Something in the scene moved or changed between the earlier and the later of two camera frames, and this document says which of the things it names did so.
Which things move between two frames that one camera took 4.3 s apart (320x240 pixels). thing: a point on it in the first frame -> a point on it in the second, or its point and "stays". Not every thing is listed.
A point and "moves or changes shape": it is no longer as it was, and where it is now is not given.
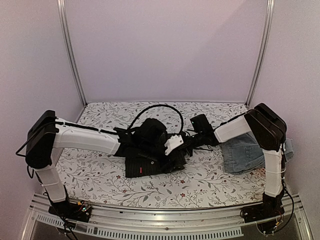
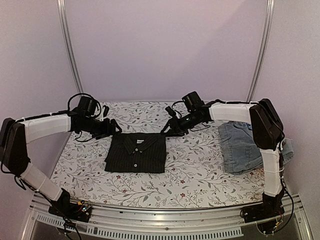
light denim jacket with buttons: (289, 149) stays
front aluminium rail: (221, 221) stays
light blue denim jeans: (242, 154) stays
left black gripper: (168, 165) -> (108, 131)
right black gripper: (190, 152) -> (175, 128)
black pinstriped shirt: (146, 164) moves or changes shape
